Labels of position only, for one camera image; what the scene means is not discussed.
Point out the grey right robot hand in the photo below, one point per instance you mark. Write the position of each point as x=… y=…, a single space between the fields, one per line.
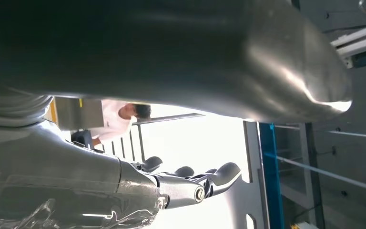
x=138 y=47

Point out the person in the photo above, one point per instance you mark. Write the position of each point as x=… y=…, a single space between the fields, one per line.
x=113 y=123

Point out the grey laptop yellow sticker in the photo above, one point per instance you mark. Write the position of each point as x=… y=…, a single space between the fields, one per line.
x=78 y=112

